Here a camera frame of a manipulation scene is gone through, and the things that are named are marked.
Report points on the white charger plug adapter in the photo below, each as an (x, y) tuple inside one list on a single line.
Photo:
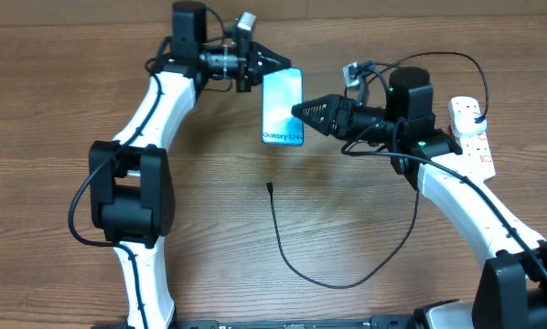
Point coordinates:
[(464, 122)]

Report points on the white power strip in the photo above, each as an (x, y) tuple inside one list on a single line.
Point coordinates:
[(475, 148)]

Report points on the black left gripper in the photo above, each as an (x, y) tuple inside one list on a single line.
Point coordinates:
[(252, 55)]

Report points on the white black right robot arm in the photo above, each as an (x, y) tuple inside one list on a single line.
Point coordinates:
[(512, 289)]

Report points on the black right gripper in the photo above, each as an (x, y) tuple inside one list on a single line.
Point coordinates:
[(332, 107)]

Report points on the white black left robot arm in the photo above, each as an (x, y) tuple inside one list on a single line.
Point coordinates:
[(127, 202)]

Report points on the blue Galaxy smartphone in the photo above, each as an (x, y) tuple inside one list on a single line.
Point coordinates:
[(281, 91)]

